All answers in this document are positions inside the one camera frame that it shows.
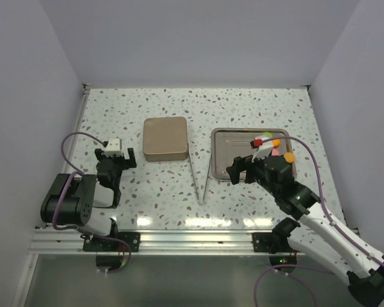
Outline aluminium rail frame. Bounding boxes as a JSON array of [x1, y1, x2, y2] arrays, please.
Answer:
[[28, 228, 276, 255]]

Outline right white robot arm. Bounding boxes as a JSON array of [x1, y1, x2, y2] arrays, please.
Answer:
[[227, 155, 384, 306]]

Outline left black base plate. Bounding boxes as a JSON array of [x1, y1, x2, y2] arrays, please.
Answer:
[[80, 232, 141, 253]]

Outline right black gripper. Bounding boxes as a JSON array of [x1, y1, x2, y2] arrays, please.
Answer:
[[226, 150, 279, 197]]

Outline silver metal tray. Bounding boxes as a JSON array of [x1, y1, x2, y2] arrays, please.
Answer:
[[211, 128, 289, 181]]

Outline metal tongs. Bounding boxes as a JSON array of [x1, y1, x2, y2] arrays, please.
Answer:
[[189, 141, 211, 205]]

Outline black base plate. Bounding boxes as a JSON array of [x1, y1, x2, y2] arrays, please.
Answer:
[[252, 232, 292, 254], [80, 232, 141, 253]]

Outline gold cookie tin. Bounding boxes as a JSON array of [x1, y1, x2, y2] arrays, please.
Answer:
[[143, 149, 189, 162]]

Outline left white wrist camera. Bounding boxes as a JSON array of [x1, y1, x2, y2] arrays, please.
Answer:
[[103, 138, 122, 157]]

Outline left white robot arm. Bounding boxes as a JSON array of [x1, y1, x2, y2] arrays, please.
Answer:
[[40, 148, 137, 251]]

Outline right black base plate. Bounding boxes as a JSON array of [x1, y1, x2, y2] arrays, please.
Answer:
[[252, 232, 292, 254]]

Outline orange sandwich cookie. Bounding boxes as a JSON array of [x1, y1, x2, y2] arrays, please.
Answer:
[[284, 152, 296, 164]]

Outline pink macaron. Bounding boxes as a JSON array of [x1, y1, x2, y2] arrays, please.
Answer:
[[271, 148, 279, 156]]

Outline gold tin lid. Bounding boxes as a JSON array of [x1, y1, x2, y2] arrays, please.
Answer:
[[143, 116, 189, 152]]

